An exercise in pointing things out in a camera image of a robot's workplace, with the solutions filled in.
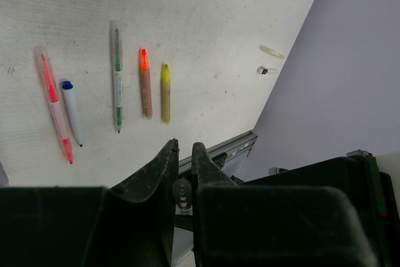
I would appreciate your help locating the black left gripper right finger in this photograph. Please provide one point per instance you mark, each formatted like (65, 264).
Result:
(261, 225)

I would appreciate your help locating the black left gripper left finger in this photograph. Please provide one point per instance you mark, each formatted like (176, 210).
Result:
(130, 224)

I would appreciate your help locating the red highlighter pen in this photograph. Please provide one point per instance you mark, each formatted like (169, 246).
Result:
(45, 69)

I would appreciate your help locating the orange highlighter pen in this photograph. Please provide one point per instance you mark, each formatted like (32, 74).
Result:
(146, 84)

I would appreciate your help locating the green label clear pen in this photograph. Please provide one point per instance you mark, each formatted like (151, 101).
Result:
(117, 66)

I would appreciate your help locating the blue capped white pen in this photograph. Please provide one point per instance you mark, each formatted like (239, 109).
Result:
(72, 110)

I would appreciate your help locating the yellow highlighter pen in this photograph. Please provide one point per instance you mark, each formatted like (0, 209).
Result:
(166, 93)

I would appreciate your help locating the purple highlighter pen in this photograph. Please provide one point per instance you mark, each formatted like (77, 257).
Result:
(4, 180)

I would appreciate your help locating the small black clear cap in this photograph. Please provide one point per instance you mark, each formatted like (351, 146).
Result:
(264, 70)

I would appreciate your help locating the aluminium frame rail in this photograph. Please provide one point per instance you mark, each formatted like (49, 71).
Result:
(230, 157)

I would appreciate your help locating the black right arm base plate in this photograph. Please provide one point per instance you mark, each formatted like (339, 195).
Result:
(369, 189)

